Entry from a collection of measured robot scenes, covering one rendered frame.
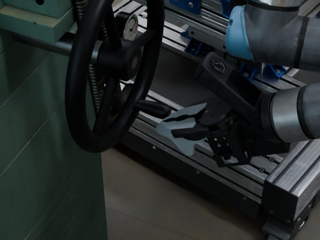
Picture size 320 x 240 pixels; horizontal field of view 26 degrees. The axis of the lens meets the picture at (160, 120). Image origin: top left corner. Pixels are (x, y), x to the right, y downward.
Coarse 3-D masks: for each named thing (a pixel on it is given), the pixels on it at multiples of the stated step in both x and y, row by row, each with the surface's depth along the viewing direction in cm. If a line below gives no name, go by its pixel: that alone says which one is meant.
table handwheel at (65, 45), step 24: (96, 0) 89; (96, 24) 89; (48, 48) 105; (72, 48) 89; (96, 48) 102; (120, 48) 99; (144, 48) 114; (72, 72) 89; (120, 72) 100; (144, 72) 113; (72, 96) 90; (144, 96) 113; (72, 120) 93; (96, 120) 102; (120, 120) 109; (96, 144) 100
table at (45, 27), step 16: (0, 0) 101; (0, 16) 101; (16, 16) 100; (32, 16) 100; (48, 16) 100; (64, 16) 100; (16, 32) 102; (32, 32) 100; (48, 32) 99; (64, 32) 101
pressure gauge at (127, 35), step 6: (120, 12) 132; (126, 12) 133; (120, 18) 131; (126, 18) 131; (132, 18) 133; (120, 24) 131; (126, 24) 130; (132, 24) 134; (120, 30) 131; (126, 30) 132; (132, 30) 134; (120, 36) 131; (126, 36) 132; (132, 36) 135
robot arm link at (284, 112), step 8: (296, 88) 95; (280, 96) 95; (288, 96) 94; (296, 96) 93; (272, 104) 95; (280, 104) 94; (288, 104) 93; (296, 104) 92; (272, 112) 94; (280, 112) 93; (288, 112) 93; (296, 112) 92; (272, 120) 94; (280, 120) 94; (288, 120) 93; (296, 120) 92; (280, 128) 94; (288, 128) 93; (296, 128) 93; (280, 136) 95; (288, 136) 94; (296, 136) 94; (304, 136) 93
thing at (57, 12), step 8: (8, 0) 101; (16, 0) 100; (24, 0) 100; (32, 0) 99; (40, 0) 98; (48, 0) 98; (56, 0) 97; (64, 0) 99; (24, 8) 101; (32, 8) 100; (40, 8) 99; (48, 8) 99; (56, 8) 98; (64, 8) 99; (56, 16) 99
